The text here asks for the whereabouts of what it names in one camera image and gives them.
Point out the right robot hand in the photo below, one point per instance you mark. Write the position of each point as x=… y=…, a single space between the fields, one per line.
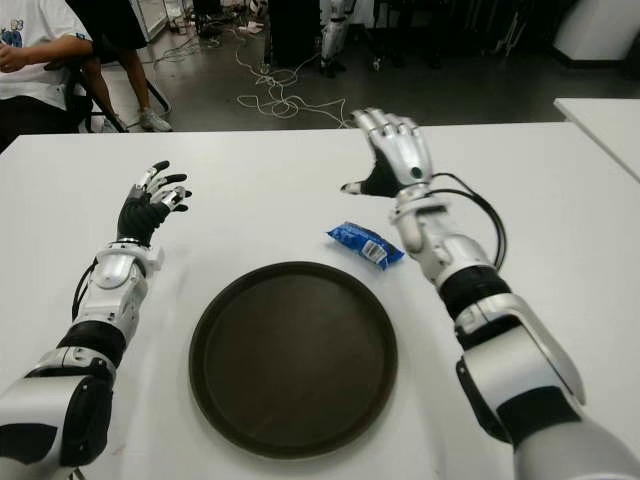
x=400 y=155

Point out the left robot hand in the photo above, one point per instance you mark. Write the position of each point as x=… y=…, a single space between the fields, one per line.
x=137 y=215

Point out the blue Oreo packet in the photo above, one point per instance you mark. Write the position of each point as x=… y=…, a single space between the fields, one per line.
x=360 y=240

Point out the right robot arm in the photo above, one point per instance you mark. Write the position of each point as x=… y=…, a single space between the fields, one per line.
x=520 y=360

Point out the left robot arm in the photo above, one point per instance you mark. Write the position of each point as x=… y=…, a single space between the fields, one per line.
x=115 y=300

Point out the black wheeled stand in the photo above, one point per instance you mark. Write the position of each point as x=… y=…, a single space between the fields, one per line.
x=377 y=63

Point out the black chair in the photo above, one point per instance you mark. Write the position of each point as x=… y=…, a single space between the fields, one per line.
x=75 y=107

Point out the white humanoid robot legs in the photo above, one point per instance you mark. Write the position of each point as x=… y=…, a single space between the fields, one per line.
x=332 y=37

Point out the black cabinet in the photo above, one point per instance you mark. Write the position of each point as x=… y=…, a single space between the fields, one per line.
x=295 y=35

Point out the seated person white t-shirt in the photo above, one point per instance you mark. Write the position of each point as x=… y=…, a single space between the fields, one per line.
x=30 y=75

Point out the standing person black shorts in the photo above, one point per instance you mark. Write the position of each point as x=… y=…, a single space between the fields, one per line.
x=112 y=25

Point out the white cabinet panel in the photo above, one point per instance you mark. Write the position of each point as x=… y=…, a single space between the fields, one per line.
x=152 y=20

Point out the white side table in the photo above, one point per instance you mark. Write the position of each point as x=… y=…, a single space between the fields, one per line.
x=610 y=125

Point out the round dark brown tray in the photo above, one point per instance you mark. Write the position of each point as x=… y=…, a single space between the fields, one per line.
x=295 y=360

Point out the white rounded pillar base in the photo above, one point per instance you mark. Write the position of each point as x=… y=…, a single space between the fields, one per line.
x=600 y=30

